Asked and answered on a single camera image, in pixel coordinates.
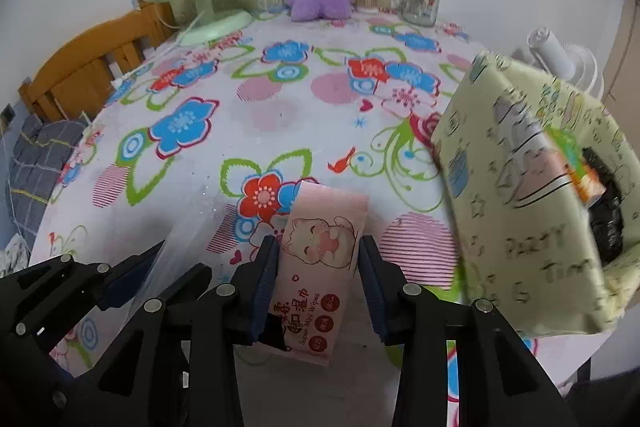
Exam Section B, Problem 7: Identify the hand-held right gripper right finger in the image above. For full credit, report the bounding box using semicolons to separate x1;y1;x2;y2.
359;236;568;427

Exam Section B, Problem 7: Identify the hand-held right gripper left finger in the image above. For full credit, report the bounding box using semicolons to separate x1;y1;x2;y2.
65;237;281;427

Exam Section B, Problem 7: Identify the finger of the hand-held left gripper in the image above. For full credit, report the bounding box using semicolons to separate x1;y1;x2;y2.
162;263;214;307
0;241;166;333

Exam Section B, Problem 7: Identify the clear plastic bag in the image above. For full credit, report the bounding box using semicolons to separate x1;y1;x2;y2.
125;202;241;323

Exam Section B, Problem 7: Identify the pink wet wipes pack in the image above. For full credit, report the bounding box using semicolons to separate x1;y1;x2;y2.
267;180;370;367

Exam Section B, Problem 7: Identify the yellow cartoon print box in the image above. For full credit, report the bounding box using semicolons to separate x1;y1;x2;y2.
431;50;640;338

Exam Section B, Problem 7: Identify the orange green snack packet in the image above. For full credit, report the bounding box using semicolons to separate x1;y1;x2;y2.
550;129;603;208

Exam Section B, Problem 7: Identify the black cloth bundle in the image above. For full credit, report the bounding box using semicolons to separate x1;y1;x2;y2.
580;147;626;265

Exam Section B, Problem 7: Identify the grey plaid cushion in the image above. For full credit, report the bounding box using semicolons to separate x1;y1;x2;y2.
0;114;93;268

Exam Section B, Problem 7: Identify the wooden chair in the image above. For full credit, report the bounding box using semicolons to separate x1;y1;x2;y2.
19;0;181;124

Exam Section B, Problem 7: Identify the white standing fan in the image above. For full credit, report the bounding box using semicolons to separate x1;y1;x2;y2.
512;27;606;100

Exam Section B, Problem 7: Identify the beige door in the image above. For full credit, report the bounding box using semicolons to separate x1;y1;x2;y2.
600;0;640;118

